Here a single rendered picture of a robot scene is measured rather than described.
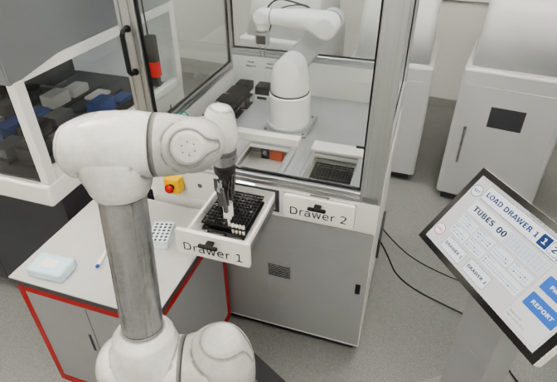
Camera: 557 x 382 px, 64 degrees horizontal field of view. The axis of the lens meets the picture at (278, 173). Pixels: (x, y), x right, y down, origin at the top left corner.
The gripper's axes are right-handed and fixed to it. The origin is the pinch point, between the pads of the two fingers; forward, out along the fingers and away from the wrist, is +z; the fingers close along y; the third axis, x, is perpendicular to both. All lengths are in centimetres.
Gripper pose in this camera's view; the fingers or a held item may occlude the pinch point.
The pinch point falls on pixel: (228, 210)
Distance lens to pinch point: 165.0
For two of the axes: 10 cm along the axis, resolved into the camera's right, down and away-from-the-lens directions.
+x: -9.5, -1.7, 2.6
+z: 0.0, 8.4, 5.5
